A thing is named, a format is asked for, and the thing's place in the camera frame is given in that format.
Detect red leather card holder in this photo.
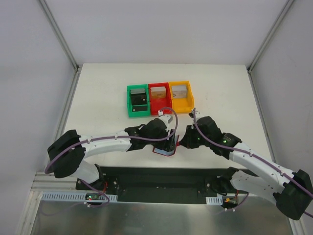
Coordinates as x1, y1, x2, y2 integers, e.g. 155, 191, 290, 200
153, 135, 179, 157

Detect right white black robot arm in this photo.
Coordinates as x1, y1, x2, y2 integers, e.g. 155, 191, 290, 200
179, 113, 313, 220

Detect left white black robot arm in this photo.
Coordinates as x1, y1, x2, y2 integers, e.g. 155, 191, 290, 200
45, 115, 175, 190

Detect black cards in green bin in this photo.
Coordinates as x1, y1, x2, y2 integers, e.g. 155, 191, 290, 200
130, 89, 147, 106

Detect wooden cards in red bin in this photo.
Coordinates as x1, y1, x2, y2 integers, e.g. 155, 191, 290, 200
150, 86, 166, 99

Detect cards in yellow bin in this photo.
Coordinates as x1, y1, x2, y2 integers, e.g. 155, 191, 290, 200
171, 85, 188, 99

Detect red plastic bin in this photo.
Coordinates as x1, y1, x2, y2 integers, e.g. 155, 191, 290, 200
148, 82, 172, 116

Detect green plastic bin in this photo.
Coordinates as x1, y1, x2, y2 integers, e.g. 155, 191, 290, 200
127, 84, 151, 118

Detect yellow plastic bin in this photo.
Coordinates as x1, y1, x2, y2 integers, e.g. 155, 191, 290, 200
169, 81, 194, 113

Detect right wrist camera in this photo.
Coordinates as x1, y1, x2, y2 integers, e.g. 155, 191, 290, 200
188, 108, 202, 120

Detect right white cable duct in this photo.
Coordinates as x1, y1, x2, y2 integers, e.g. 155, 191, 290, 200
205, 195, 223, 206

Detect white cable duct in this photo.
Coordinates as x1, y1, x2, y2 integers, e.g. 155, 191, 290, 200
205, 195, 223, 206
42, 192, 118, 203

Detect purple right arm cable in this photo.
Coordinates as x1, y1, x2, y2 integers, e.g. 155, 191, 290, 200
192, 107, 313, 218

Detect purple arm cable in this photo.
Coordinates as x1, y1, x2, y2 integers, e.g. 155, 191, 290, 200
192, 107, 313, 218
45, 106, 179, 175

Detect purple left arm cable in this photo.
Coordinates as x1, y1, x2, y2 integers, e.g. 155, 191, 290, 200
45, 106, 179, 175

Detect aluminium frame rail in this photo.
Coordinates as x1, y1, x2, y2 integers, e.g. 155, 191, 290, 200
30, 171, 81, 196

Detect left white cable duct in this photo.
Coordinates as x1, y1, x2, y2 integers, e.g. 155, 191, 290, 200
42, 192, 118, 203

